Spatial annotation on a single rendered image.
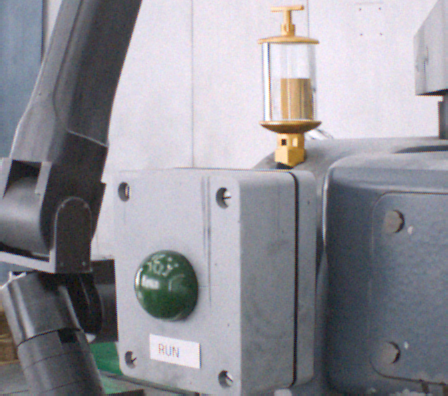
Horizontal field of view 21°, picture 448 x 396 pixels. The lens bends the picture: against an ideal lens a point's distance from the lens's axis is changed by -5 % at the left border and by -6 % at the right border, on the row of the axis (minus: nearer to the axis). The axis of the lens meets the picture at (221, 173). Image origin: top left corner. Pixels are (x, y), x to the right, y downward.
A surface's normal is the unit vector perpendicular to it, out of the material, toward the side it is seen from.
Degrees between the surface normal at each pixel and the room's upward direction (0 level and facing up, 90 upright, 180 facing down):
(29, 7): 90
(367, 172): 57
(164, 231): 90
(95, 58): 91
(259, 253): 90
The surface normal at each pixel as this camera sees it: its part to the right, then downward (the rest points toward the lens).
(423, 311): -0.71, 0.04
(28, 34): 0.70, 0.03
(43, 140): -0.65, -0.27
